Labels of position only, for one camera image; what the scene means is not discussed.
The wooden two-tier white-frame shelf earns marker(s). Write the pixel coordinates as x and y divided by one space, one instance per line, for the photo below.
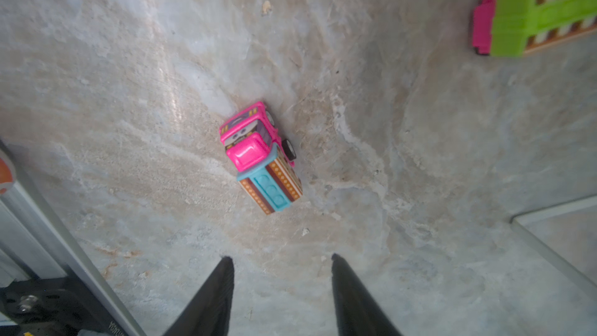
565 236

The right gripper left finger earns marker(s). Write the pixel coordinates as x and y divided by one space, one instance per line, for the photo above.
209 311

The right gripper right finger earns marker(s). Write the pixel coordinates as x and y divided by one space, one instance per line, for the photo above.
356 311

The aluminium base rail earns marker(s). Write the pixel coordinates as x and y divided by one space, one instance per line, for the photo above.
49 286

